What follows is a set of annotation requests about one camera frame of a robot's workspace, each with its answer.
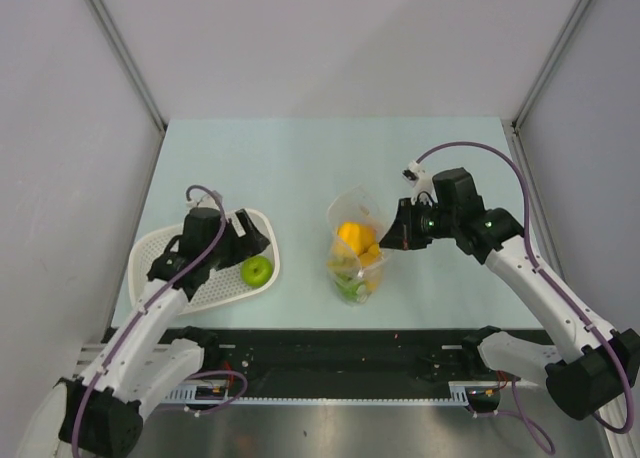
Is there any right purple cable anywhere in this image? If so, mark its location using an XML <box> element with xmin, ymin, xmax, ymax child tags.
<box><xmin>417</xmin><ymin>141</ymin><xmax>635</xmax><ymax>433</ymax></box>

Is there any clear zip top bag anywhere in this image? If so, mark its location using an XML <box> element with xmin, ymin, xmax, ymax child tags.
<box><xmin>326</xmin><ymin>186</ymin><xmax>391</xmax><ymax>305</ymax></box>

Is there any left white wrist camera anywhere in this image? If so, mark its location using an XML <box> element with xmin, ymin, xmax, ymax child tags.
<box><xmin>185</xmin><ymin>190</ymin><xmax>222</xmax><ymax>214</ymax></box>

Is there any white slotted cable duct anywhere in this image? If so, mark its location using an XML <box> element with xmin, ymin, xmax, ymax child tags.
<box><xmin>160</xmin><ymin>384</ymin><xmax>500</xmax><ymax>414</ymax></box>

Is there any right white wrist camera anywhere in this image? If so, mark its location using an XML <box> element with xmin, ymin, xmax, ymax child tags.
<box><xmin>402</xmin><ymin>161</ymin><xmax>434</xmax><ymax>204</ymax></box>

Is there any white perforated plastic basket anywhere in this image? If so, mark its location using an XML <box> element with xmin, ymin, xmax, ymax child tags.
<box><xmin>128</xmin><ymin>208</ymin><xmax>281</xmax><ymax>315</ymax></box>

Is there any green fake lime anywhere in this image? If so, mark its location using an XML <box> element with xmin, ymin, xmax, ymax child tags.
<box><xmin>334</xmin><ymin>274</ymin><xmax>369</xmax><ymax>303</ymax></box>

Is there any aluminium frame post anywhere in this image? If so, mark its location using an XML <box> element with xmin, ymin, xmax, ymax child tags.
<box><xmin>509</xmin><ymin>0</ymin><xmax>607</xmax><ymax>129</ymax></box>
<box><xmin>72</xmin><ymin>0</ymin><xmax>168</xmax><ymax>133</ymax></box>

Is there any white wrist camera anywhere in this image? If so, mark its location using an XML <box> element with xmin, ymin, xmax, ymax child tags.
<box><xmin>185</xmin><ymin>190</ymin><xmax>222</xmax><ymax>214</ymax></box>
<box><xmin>402</xmin><ymin>161</ymin><xmax>434</xmax><ymax>204</ymax></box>

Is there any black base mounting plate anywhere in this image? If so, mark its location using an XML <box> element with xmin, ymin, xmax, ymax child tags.
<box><xmin>164</xmin><ymin>327</ymin><xmax>556</xmax><ymax>402</ymax></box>

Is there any yellow fake bell pepper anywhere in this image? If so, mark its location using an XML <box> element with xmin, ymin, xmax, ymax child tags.
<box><xmin>338</xmin><ymin>222</ymin><xmax>376</xmax><ymax>255</ymax></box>

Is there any right aluminium frame post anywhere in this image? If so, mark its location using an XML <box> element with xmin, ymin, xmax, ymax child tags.
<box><xmin>509</xmin><ymin>0</ymin><xmax>607</xmax><ymax>129</ymax></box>

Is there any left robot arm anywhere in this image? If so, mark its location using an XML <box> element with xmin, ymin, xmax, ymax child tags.
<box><xmin>59</xmin><ymin>207</ymin><xmax>275</xmax><ymax>457</ymax></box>

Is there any yellow fake banana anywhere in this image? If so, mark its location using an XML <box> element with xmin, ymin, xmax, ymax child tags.
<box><xmin>359</xmin><ymin>243</ymin><xmax>382</xmax><ymax>268</ymax></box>

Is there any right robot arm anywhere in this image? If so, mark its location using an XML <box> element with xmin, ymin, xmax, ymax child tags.
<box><xmin>380</xmin><ymin>163</ymin><xmax>639</xmax><ymax>420</ymax></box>

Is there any green fake apple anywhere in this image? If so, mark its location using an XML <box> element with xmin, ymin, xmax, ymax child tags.
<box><xmin>240</xmin><ymin>255</ymin><xmax>273</xmax><ymax>288</ymax></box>

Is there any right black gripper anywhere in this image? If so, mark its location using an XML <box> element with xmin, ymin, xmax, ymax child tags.
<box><xmin>380</xmin><ymin>197</ymin><xmax>458</xmax><ymax>250</ymax></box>

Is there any left aluminium frame post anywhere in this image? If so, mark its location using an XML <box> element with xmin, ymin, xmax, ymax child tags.
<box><xmin>72</xmin><ymin>0</ymin><xmax>168</xmax><ymax>133</ymax></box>

